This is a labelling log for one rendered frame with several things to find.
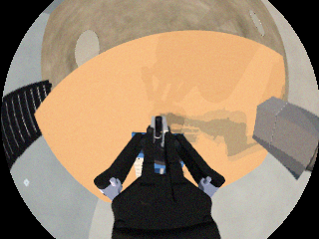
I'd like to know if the blue bench vise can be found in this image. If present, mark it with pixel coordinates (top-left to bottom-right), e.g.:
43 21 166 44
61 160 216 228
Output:
134 116 184 178

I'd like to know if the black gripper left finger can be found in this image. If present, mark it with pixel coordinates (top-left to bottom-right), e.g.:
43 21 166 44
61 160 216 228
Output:
94 116 156 206

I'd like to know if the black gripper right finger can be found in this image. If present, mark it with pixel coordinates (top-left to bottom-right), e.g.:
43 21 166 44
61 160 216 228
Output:
161 117 225 205

